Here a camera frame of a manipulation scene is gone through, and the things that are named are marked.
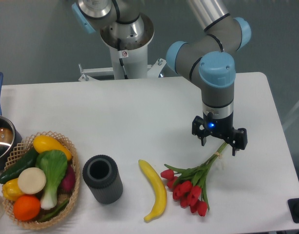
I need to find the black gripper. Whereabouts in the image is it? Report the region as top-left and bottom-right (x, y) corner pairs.
(192, 112), (247, 156)

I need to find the red tulip bouquet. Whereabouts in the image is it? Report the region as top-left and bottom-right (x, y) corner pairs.
(160, 142), (227, 217)

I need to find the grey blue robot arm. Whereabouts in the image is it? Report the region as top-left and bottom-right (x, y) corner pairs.
(72, 0), (251, 152)

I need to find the yellow banana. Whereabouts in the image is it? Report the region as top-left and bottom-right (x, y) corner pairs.
(138, 159), (167, 222)

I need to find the black device at table edge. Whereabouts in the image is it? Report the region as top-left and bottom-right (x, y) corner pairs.
(287, 198), (299, 223)

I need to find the dark grey ribbed vase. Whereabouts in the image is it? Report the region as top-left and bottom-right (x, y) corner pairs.
(82, 155), (123, 204)

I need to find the purple sweet potato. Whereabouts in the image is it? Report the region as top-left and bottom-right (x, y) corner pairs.
(60, 165), (75, 192)

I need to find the green bok choy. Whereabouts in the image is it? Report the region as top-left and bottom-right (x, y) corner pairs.
(36, 150), (68, 210)

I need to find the yellow squash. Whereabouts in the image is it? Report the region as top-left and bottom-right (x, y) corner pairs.
(33, 135), (72, 161)

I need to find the green bean pod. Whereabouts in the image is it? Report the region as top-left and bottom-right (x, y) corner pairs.
(37, 199), (69, 222)

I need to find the green cucumber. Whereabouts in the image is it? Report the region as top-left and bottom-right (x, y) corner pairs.
(0, 148), (39, 184)

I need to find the white round radish slice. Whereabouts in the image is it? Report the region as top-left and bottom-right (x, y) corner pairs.
(18, 167), (46, 195)

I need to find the orange fruit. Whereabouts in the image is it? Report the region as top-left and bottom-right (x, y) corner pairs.
(13, 195), (40, 221)

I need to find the yellow bell pepper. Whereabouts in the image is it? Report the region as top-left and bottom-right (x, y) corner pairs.
(2, 178), (24, 201)

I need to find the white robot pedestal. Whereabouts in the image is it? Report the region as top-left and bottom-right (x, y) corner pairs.
(78, 12), (169, 82)

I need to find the black cable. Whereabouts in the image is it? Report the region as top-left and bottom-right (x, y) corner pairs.
(116, 38), (129, 79)

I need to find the blue handled saucepan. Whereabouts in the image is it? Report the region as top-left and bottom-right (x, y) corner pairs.
(0, 72), (22, 171)

